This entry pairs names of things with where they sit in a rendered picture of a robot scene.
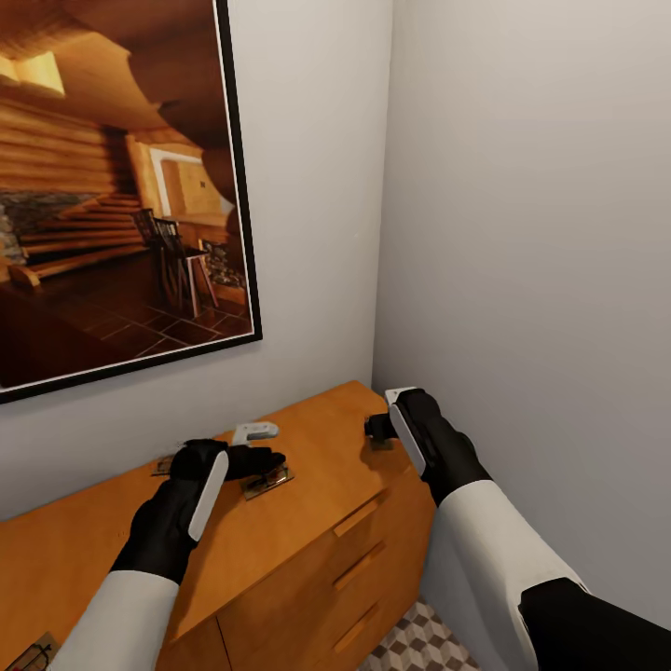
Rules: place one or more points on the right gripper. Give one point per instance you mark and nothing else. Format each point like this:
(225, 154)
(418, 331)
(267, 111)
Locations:
(380, 426)

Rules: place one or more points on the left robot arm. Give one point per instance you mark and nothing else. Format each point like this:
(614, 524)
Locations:
(124, 624)

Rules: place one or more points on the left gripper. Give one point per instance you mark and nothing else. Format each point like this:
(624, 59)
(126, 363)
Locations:
(258, 460)

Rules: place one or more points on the mousetrap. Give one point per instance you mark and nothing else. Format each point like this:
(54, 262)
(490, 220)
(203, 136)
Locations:
(381, 445)
(259, 484)
(163, 466)
(38, 656)

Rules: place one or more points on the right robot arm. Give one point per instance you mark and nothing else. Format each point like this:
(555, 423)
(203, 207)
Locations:
(537, 613)

